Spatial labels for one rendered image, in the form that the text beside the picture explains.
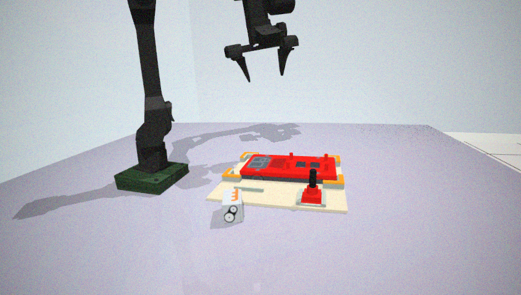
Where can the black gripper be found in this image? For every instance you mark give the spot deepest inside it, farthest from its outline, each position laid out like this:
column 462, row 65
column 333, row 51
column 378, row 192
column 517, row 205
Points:
column 235, row 52

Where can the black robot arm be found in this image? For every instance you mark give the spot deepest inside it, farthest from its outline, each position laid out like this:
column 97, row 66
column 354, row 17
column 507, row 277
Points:
column 151, row 149

